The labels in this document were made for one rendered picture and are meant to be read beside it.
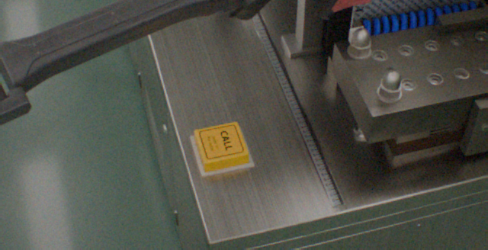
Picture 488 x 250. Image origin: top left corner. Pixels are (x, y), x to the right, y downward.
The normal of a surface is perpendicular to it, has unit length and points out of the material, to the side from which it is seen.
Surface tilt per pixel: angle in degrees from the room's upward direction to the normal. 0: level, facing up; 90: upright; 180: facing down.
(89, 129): 0
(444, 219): 90
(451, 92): 0
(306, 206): 0
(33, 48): 27
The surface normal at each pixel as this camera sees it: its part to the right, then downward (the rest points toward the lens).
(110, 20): 0.25, -0.33
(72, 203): 0.00, -0.68
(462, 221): 0.26, 0.72
